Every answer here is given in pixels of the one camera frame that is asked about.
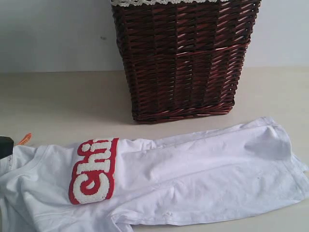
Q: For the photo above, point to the white t-shirt red logo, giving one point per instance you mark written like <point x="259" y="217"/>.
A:
<point x="111" y="184"/>

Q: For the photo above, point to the dark red wicker basket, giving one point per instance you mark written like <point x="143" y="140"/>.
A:
<point x="183" y="60"/>

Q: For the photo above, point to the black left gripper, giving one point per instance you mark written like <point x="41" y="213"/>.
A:
<point x="6" y="146"/>

